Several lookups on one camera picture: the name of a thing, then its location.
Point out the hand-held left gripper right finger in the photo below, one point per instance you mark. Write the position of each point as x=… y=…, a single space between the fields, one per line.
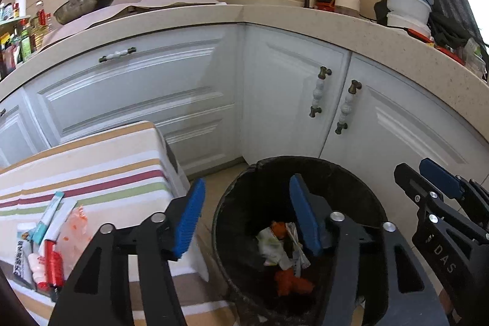
x=305 y=215

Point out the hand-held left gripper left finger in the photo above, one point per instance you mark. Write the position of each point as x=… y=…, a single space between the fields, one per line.
x=187 y=223

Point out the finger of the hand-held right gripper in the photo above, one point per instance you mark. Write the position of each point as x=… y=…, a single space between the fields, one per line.
x=439 y=177
x=416 y=184

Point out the white wrapper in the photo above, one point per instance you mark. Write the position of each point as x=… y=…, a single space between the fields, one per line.
x=297 y=247

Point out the green and white packet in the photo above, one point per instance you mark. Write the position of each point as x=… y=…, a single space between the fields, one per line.
x=271 y=245

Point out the black trash bin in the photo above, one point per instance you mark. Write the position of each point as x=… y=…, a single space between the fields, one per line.
x=244 y=203

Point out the clear bag with orange print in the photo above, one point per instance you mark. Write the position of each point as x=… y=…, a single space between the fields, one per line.
x=72 y=234

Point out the teal sachet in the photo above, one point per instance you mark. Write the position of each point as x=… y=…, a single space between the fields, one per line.
x=47 y=217

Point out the small white bottle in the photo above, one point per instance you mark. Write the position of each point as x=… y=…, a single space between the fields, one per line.
x=37 y=268

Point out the grey tube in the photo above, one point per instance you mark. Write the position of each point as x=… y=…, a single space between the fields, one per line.
x=22 y=261

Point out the clear glass jars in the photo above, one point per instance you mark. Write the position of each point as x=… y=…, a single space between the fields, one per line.
x=473 y=58

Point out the white kitchen cabinets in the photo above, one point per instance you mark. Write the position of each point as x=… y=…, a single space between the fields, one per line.
x=152 y=93

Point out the red flat tool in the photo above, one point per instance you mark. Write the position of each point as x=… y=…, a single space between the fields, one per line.
x=431 y=41

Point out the stacked white containers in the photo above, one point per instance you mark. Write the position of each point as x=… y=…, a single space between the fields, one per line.
x=407 y=9

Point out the beige kitchen countertop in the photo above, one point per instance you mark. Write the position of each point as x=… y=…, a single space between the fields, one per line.
x=305 y=20

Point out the steel wok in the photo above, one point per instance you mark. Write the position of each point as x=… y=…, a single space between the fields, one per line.
x=88 y=1

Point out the yellow cooking oil jug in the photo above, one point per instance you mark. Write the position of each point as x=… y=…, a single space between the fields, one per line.
x=42 y=22

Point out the group of condiment bottles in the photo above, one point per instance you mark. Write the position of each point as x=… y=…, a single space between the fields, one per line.
x=15 y=43

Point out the paper towel roll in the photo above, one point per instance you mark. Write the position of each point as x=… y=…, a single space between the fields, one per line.
x=21 y=1

